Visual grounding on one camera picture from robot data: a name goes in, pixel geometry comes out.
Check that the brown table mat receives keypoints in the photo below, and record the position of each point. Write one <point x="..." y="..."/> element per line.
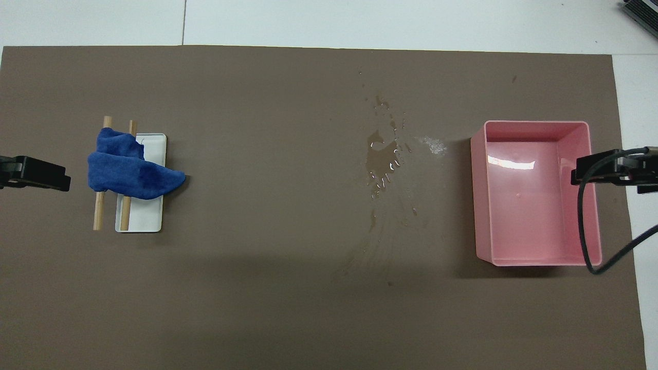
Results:
<point x="257" y="282"/>

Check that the long wooden dowel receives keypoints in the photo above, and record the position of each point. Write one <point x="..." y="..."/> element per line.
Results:
<point x="98" y="210"/>

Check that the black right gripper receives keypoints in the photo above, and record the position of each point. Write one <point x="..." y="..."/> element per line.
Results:
<point x="640" y="172"/>

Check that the dark ribbed device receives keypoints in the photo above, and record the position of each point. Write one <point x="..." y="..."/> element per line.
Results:
<point x="642" y="13"/>

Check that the spilled water puddle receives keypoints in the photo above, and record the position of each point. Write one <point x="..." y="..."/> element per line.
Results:
<point x="383" y="159"/>

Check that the white rectangular tray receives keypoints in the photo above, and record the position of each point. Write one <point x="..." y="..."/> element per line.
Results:
<point x="149" y="216"/>

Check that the short wooden dowel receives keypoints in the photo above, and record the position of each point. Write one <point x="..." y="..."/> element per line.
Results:
<point x="125" y="213"/>

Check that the pink plastic bin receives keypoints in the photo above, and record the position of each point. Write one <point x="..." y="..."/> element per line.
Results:
<point x="524" y="216"/>

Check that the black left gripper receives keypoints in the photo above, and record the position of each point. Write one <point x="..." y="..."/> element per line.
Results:
<point x="9" y="172"/>

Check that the blue microfiber towel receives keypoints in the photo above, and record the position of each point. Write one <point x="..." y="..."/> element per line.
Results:
<point x="128" y="174"/>

